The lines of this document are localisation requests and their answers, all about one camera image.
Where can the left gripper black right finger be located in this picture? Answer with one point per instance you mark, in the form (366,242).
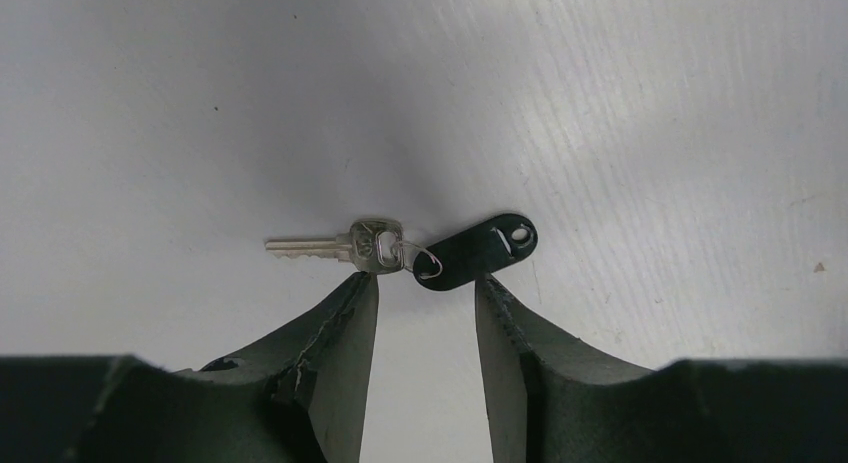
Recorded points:
(551,397)

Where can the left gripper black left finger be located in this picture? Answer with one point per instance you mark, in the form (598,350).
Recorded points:
(297,394)

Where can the key with black head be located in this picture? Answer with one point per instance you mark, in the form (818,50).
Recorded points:
(379,246)

